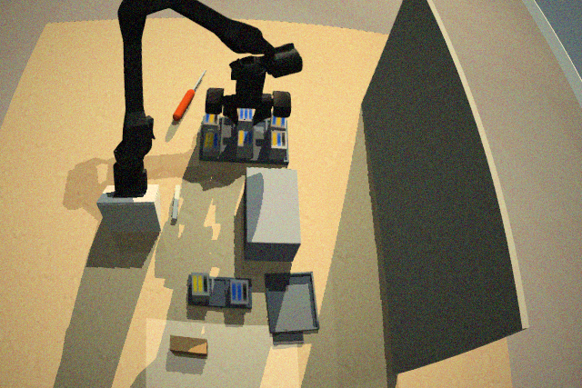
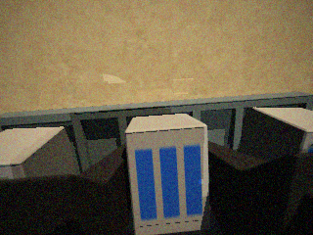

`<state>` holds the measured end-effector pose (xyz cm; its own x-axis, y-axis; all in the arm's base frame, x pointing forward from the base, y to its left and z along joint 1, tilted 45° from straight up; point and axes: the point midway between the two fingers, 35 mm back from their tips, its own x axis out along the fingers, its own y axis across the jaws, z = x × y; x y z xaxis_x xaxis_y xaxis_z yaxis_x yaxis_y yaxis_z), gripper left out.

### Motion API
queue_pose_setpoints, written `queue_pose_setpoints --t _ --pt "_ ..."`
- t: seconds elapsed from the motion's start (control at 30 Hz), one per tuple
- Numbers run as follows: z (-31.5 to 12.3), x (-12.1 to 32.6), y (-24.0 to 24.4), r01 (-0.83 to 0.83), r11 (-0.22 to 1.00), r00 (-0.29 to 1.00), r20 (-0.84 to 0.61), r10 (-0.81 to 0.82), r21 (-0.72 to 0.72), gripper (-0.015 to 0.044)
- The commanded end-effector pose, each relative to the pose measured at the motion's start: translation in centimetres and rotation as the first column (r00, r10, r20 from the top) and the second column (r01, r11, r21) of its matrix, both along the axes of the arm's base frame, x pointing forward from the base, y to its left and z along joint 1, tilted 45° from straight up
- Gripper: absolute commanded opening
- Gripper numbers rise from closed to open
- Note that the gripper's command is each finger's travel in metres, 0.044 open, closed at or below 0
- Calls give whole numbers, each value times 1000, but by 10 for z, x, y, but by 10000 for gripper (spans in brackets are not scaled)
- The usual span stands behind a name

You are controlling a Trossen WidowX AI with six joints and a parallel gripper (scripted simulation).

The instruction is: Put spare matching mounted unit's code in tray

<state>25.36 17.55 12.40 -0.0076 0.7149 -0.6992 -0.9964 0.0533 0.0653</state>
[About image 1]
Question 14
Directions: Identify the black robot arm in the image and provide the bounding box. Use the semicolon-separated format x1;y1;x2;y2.
114;0;303;198

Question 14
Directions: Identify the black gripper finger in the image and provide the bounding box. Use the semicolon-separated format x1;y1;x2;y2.
253;109;271;127
223;108;238;126

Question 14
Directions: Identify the orange-handled screwdriver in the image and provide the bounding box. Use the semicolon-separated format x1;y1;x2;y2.
173;70;206;121

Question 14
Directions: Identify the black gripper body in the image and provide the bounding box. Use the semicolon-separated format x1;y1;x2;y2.
205;80;291;118

